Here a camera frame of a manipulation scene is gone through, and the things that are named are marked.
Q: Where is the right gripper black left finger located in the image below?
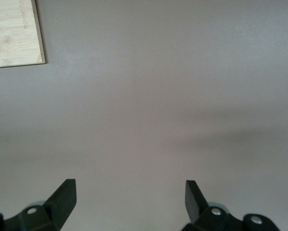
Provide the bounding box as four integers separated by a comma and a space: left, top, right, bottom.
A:
4, 179, 77, 231

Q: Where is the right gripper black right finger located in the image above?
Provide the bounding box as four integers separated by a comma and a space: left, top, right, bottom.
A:
182, 180, 246, 231

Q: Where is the bamboo cutting board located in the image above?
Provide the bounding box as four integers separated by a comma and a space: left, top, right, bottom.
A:
0, 0, 46, 69

